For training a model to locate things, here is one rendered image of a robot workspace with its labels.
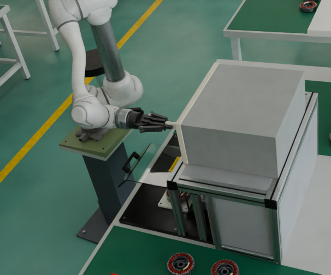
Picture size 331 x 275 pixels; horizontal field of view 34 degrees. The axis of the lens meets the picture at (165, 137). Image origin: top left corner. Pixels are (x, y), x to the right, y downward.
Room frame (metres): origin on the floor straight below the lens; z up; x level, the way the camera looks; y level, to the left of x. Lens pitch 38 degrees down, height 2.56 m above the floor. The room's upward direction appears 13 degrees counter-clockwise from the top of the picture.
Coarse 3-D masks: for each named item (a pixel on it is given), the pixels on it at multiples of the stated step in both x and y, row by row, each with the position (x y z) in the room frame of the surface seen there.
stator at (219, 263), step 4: (220, 260) 1.39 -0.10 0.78; (224, 260) 1.38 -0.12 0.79; (228, 260) 1.38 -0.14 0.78; (216, 264) 1.37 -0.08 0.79; (220, 264) 1.37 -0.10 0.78; (224, 264) 1.37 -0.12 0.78; (228, 264) 1.36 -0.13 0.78; (232, 264) 1.36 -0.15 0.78; (236, 264) 1.36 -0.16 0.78; (212, 268) 1.36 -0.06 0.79; (216, 268) 1.35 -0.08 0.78; (220, 268) 1.36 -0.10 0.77; (224, 268) 1.35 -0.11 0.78; (228, 268) 1.36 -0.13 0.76; (232, 268) 1.34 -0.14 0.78; (236, 268) 1.33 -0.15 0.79; (212, 272) 1.34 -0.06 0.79; (216, 272) 1.34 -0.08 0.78; (228, 272) 1.33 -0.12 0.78; (232, 272) 1.32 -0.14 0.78; (236, 272) 1.31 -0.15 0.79
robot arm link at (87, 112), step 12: (72, 24) 2.31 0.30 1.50; (72, 36) 2.27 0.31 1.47; (72, 48) 2.24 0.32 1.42; (84, 48) 2.24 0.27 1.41; (84, 60) 2.16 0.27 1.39; (72, 72) 2.08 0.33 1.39; (84, 72) 2.09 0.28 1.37; (72, 84) 2.01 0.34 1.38; (84, 84) 2.01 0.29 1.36; (84, 96) 1.92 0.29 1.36; (72, 108) 1.87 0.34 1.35; (84, 108) 1.84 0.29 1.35; (96, 108) 1.87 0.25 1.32; (84, 120) 1.82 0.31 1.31; (96, 120) 1.84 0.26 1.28
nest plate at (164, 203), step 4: (164, 196) 1.82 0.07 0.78; (160, 200) 1.81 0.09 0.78; (164, 200) 1.80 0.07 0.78; (188, 200) 1.76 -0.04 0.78; (160, 204) 1.78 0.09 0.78; (164, 204) 1.77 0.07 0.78; (168, 204) 1.77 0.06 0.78; (184, 204) 1.75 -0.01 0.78; (188, 204) 1.74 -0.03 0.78; (168, 208) 1.75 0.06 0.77; (184, 208) 1.72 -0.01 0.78
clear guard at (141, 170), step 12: (156, 144) 1.87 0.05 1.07; (144, 156) 1.80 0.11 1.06; (156, 156) 1.79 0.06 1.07; (168, 156) 1.77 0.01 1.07; (180, 156) 1.75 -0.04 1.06; (132, 168) 1.77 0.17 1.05; (144, 168) 1.73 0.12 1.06; (156, 168) 1.71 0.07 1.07; (168, 168) 1.69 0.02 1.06; (132, 180) 1.67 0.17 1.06; (144, 180) 1.65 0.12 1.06; (156, 180) 1.64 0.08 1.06
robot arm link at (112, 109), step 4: (104, 104) 1.99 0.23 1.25; (108, 104) 2.01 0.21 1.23; (108, 108) 1.95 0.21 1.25; (112, 108) 1.96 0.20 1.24; (116, 108) 1.98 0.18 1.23; (120, 108) 1.98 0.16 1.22; (108, 112) 1.93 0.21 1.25; (112, 112) 1.94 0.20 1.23; (112, 116) 1.93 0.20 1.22; (108, 120) 1.91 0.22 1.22; (112, 120) 1.92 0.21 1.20; (108, 124) 1.91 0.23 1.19; (112, 124) 1.92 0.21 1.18; (108, 128) 1.93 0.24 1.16; (112, 128) 1.94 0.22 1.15
